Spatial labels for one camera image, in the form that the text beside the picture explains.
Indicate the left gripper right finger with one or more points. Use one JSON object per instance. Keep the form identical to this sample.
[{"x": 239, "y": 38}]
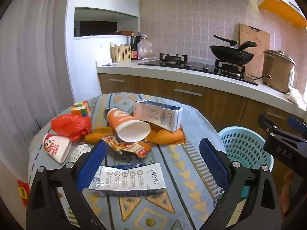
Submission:
[{"x": 217, "y": 162}]

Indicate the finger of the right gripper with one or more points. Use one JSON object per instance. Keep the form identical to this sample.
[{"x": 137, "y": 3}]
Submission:
[
  {"x": 265, "y": 123},
  {"x": 295, "y": 124}
]

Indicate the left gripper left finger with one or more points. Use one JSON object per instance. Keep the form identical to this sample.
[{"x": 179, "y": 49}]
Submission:
[{"x": 88, "y": 164}]

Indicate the white dotted napkin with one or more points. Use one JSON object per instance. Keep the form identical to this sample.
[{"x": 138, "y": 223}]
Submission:
[{"x": 79, "y": 150}]

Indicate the panda paper cup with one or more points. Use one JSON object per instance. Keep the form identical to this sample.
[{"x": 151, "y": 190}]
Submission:
[{"x": 57, "y": 146}]

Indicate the red plastic bag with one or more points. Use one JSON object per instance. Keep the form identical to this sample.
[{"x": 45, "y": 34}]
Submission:
[{"x": 75, "y": 127}]

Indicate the orange snack wrapper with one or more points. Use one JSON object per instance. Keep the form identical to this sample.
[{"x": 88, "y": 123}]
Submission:
[{"x": 140, "y": 149}]

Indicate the white milk carton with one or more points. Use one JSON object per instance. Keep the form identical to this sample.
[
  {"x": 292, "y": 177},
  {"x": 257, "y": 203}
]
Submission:
[
  {"x": 165, "y": 116},
  {"x": 129, "y": 180}
]

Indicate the light blue trash basket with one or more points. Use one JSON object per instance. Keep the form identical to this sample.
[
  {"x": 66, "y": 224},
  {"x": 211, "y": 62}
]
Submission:
[{"x": 246, "y": 146}]

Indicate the person right hand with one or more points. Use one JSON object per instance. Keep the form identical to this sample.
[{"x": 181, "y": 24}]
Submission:
[{"x": 284, "y": 199}]

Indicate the white cloth on counter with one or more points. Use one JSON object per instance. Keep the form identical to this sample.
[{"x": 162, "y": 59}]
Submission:
[{"x": 296, "y": 98}]

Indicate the wooden cutting board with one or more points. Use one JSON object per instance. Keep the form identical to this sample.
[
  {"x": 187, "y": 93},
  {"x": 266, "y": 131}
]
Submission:
[{"x": 262, "y": 39}]

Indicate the black gas stove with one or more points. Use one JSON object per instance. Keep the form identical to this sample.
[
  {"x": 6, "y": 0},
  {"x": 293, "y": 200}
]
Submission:
[{"x": 220, "y": 68}]

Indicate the rubiks cube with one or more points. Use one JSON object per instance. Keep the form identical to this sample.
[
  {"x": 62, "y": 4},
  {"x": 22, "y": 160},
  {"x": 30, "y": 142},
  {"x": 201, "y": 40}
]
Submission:
[{"x": 81, "y": 109}]

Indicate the patterned tablecloth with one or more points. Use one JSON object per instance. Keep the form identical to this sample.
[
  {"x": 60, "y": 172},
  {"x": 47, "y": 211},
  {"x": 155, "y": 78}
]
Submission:
[{"x": 188, "y": 200}]

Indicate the red paper decoration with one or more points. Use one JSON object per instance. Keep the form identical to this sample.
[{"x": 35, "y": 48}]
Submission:
[{"x": 24, "y": 191}]

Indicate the black wok pan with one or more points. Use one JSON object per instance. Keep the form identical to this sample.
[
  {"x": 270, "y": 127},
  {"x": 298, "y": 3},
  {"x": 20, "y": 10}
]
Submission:
[{"x": 232, "y": 54}]

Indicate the wicker basket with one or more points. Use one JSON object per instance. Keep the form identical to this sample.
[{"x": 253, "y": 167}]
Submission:
[{"x": 120, "y": 53}]

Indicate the dark soy sauce bottle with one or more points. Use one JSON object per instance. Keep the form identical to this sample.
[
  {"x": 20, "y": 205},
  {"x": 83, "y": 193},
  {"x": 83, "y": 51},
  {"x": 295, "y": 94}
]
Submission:
[{"x": 134, "y": 51}]

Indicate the clear plastic bag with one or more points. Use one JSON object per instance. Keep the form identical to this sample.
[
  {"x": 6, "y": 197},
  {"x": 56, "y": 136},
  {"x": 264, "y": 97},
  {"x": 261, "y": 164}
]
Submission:
[{"x": 145, "y": 50}]

